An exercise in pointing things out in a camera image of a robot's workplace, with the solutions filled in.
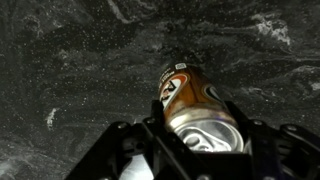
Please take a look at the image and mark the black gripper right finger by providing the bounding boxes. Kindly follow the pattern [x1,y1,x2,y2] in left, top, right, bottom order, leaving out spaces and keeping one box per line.
[225,100,320,180]

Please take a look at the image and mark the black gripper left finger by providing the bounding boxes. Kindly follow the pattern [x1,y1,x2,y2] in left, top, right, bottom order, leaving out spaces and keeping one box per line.
[64,99,208,180]

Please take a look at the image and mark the maroon root beer can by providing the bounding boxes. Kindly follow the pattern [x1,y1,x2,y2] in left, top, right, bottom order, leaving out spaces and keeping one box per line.
[157,61,247,154]

